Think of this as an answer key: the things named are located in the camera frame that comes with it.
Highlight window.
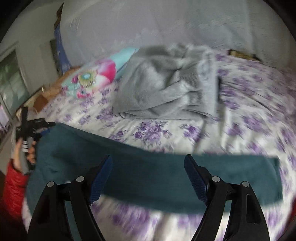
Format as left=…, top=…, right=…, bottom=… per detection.
left=1, top=42, right=30, bottom=116

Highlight person's left hand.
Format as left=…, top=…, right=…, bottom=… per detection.
left=12, top=138, right=36, bottom=175

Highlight purple floral bedspread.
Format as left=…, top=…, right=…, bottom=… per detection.
left=40, top=54, right=295, bottom=240

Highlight red jacket sleeve forearm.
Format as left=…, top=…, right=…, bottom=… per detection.
left=1, top=159, right=29, bottom=222

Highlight white lace headboard cover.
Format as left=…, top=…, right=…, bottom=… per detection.
left=60, top=1, right=295, bottom=69

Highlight floral folded quilt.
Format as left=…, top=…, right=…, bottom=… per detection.
left=61, top=48, right=138, bottom=99

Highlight teal fleece pants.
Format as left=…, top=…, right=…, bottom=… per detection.
left=26, top=122, right=284, bottom=241

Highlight grey folded sweatpants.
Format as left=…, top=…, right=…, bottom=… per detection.
left=113, top=44, right=219, bottom=120

